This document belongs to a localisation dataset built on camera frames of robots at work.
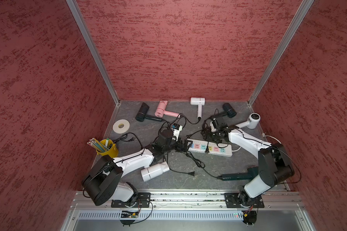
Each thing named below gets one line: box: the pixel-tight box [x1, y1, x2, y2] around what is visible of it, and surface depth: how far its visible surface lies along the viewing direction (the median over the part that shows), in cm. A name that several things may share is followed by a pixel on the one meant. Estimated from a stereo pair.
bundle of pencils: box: [86, 137, 110, 153], surface depth 80 cm
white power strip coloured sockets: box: [186, 138, 233, 158], surface depth 92 cm
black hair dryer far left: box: [134, 102, 163, 122], surface depth 109 cm
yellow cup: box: [95, 138, 119, 158], surface depth 86 cm
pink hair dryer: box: [154, 100, 181, 118], surface depth 112 cm
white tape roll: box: [112, 119, 131, 134], surface depth 106 cm
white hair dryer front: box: [140, 161, 171, 182], surface depth 81 cm
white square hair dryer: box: [189, 97, 206, 119], surface depth 117 cm
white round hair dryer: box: [235, 112, 261, 129], surface depth 102 cm
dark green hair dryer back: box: [210, 102, 237, 118], surface depth 112 cm
